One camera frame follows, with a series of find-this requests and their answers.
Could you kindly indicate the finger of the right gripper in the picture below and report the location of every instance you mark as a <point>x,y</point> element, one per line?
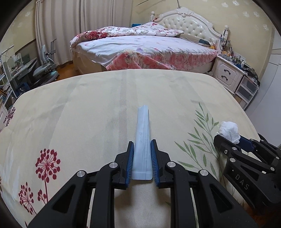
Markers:
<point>227,148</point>
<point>246,144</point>

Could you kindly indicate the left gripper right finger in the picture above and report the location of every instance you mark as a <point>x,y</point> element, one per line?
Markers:
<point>197,198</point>

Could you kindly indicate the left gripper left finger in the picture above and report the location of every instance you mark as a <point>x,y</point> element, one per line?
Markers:
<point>87,199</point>

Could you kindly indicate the white tissue ball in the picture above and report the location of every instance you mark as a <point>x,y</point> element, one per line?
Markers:
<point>230,131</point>

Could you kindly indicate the pale blue tube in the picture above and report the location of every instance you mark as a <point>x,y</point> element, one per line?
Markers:
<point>142,164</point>

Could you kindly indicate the clear plastic drawer unit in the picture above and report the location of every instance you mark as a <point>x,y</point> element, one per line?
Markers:
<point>246,91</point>

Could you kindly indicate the white two-drawer nightstand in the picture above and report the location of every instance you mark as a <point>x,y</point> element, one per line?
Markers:
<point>226,73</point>

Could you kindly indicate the floral cream table cloth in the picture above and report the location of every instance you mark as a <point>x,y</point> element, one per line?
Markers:
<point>83,122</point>

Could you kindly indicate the nightstand top clutter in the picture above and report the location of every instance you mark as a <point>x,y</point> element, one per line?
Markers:
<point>234,57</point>

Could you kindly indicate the bed with floral bedding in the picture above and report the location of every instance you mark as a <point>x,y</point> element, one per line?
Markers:
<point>147,46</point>

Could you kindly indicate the white tufted headboard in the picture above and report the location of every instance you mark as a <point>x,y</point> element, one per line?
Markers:
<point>191,24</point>

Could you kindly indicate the grey desk chair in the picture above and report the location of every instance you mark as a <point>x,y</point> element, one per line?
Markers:
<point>47,72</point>

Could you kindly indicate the cluttered desk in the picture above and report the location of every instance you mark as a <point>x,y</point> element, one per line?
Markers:
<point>14,68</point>

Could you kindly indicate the beige curtains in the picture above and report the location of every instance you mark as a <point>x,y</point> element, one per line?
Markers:
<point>61,21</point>

